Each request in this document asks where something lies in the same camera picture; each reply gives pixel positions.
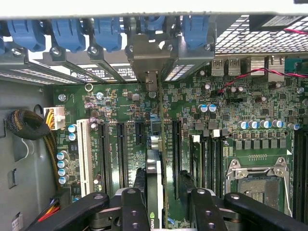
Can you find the black braided power cable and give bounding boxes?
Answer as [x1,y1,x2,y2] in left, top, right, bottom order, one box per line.
[6,108,64,192]

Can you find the red-black fan wire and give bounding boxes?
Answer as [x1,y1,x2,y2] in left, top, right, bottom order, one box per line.
[283,28,308,36]

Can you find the black rear case fan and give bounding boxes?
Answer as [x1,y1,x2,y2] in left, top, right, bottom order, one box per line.
[249,14,303,31]

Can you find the socket locking lever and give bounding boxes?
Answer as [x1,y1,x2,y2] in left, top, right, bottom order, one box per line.
[285,166,294,217]

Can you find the green motherboard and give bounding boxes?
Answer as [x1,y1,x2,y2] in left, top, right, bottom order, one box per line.
[51,57,308,224]

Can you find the black long expansion slot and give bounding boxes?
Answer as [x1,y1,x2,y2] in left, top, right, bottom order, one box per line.
[97,122,112,197]
[116,122,129,191]
[172,120,183,200]

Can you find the coloured power wire bundle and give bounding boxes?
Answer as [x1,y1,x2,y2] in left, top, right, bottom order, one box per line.
[37,198,61,223]

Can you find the white PCI expansion slot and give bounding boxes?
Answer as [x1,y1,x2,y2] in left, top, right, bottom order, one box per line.
[76,119,94,197]

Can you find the silver USB port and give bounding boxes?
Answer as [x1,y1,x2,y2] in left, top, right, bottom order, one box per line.
[211,59,225,77]
[227,59,242,77]

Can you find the black short expansion slot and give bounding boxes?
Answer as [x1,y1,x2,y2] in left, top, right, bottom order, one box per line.
[134,121,145,146]

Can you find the white power connector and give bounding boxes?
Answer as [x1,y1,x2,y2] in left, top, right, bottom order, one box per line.
[43,105,66,131]

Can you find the black RAM slot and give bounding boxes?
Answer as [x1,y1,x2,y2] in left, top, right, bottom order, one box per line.
[211,129,219,193]
[218,134,225,197]
[294,128,301,217]
[203,131,210,191]
[301,128,308,222]

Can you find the red-black twisted wire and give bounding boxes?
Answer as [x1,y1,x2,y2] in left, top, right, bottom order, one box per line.
[216,67,308,94]

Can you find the silver rear port housing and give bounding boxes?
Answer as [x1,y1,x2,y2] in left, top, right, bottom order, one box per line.
[268,55,286,83]
[250,57,267,76]

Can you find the CPU socket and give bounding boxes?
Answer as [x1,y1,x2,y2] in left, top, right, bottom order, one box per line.
[225,156,294,218]

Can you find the open grey PC case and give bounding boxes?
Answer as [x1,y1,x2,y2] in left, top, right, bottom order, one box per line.
[0,0,308,231]

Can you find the teal rear connector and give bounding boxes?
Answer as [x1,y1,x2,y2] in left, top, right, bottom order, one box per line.
[284,59,308,75]

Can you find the blue expansion slot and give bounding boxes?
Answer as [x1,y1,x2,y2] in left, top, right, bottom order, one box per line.
[149,114,161,132]

